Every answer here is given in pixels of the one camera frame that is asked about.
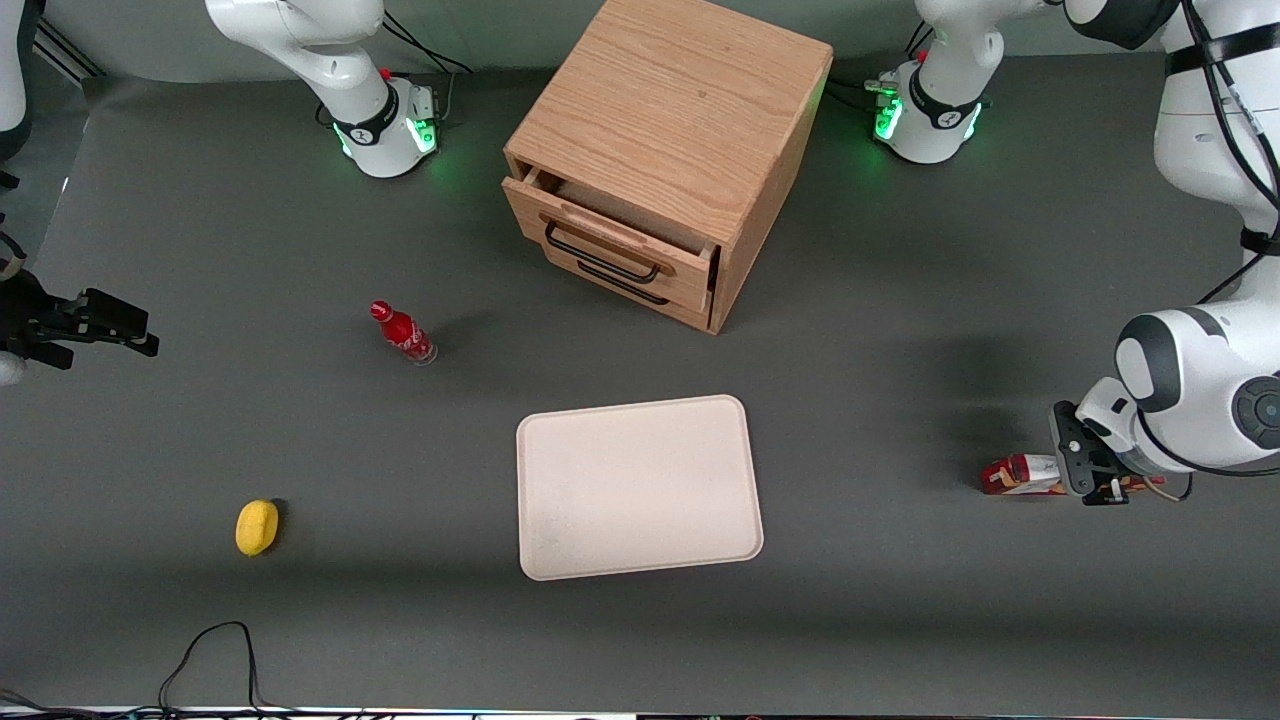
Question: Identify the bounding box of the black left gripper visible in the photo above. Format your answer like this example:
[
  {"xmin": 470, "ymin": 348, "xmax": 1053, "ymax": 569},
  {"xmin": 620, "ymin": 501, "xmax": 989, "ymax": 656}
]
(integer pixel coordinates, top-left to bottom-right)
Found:
[{"xmin": 1049, "ymin": 400, "xmax": 1132, "ymax": 507}]

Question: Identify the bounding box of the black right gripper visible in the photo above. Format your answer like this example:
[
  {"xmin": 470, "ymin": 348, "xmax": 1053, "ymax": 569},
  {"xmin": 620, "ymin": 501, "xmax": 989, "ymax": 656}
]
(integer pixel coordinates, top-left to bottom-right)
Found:
[{"xmin": 0, "ymin": 268, "xmax": 160, "ymax": 372}]

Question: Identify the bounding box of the red cookie box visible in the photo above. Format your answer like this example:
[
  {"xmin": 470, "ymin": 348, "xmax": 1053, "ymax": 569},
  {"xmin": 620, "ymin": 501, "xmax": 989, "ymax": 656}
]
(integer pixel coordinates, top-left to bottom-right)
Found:
[{"xmin": 980, "ymin": 453, "xmax": 1167, "ymax": 498}]

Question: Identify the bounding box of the beige plastic tray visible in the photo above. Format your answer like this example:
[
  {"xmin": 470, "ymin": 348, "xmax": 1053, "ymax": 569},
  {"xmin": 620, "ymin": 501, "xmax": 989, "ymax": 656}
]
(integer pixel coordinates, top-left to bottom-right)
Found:
[{"xmin": 516, "ymin": 395, "xmax": 765, "ymax": 582}]

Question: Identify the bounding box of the yellow lemon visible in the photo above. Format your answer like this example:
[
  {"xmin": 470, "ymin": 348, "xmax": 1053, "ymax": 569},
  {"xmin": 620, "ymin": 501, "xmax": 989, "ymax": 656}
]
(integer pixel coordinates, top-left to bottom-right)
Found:
[{"xmin": 235, "ymin": 499, "xmax": 280, "ymax": 557}]

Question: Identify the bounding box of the red cola bottle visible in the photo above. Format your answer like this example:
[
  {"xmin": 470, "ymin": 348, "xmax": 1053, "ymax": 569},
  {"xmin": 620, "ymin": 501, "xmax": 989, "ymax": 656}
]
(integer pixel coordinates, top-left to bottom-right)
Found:
[{"xmin": 369, "ymin": 300, "xmax": 439, "ymax": 367}]

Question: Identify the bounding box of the wooden drawer fully shut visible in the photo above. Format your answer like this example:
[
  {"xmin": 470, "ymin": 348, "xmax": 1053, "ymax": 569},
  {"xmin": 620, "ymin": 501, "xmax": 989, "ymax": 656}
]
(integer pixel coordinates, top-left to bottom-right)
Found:
[{"xmin": 545, "ymin": 243, "xmax": 717, "ymax": 335}]

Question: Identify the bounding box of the wooden drawer pulled ajar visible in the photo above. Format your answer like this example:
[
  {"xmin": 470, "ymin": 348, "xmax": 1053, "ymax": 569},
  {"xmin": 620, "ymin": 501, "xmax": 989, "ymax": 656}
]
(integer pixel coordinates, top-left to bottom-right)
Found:
[{"xmin": 503, "ymin": 165, "xmax": 720, "ymax": 299}]

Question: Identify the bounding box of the wooden drawer cabinet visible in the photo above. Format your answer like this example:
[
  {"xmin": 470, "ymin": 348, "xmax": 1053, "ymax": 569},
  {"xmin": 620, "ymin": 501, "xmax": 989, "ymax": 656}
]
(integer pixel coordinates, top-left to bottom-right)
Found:
[{"xmin": 503, "ymin": 0, "xmax": 835, "ymax": 336}]

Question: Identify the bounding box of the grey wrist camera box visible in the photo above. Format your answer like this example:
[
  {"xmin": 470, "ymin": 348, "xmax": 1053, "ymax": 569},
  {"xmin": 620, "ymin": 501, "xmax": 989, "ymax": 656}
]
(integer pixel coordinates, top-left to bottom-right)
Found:
[{"xmin": 1075, "ymin": 376, "xmax": 1139, "ymax": 453}]

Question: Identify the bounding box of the aluminium frame rail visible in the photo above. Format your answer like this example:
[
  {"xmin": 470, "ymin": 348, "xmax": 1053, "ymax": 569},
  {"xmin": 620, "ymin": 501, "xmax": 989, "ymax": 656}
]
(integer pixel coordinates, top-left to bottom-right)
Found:
[{"xmin": 34, "ymin": 18, "xmax": 107, "ymax": 83}]

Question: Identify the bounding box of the black looped table cable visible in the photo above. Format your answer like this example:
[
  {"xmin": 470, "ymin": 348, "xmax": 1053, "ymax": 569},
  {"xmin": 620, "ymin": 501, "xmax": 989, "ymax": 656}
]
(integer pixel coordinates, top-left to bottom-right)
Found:
[{"xmin": 158, "ymin": 621, "xmax": 301, "ymax": 717}]

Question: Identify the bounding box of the black left arm wrist cable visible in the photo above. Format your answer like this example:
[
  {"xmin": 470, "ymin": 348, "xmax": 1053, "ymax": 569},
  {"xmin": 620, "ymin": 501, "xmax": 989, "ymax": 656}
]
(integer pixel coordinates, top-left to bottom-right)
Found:
[{"xmin": 1148, "ymin": 0, "xmax": 1280, "ymax": 504}]

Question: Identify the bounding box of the black right arm base cable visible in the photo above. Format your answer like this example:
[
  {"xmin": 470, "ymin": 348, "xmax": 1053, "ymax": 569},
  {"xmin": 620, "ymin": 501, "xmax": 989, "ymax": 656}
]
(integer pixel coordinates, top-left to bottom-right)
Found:
[{"xmin": 382, "ymin": 8, "xmax": 474, "ymax": 126}]

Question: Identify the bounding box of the black arm base cable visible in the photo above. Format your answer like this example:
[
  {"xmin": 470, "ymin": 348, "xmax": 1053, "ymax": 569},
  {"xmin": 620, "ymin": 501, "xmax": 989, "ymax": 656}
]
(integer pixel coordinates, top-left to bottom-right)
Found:
[
  {"xmin": 826, "ymin": 25, "xmax": 935, "ymax": 113},
  {"xmin": 382, "ymin": 8, "xmax": 474, "ymax": 126}
]

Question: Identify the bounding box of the black left arm base cable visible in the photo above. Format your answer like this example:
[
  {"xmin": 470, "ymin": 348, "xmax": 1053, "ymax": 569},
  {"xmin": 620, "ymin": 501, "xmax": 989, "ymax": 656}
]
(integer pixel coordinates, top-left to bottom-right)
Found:
[{"xmin": 826, "ymin": 25, "xmax": 935, "ymax": 113}]

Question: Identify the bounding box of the black metal drawer handle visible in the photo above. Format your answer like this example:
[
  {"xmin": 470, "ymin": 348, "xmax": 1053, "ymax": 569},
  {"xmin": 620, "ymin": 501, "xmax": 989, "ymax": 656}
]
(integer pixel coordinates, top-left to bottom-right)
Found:
[
  {"xmin": 576, "ymin": 259, "xmax": 670, "ymax": 307},
  {"xmin": 544, "ymin": 221, "xmax": 663, "ymax": 285}
]

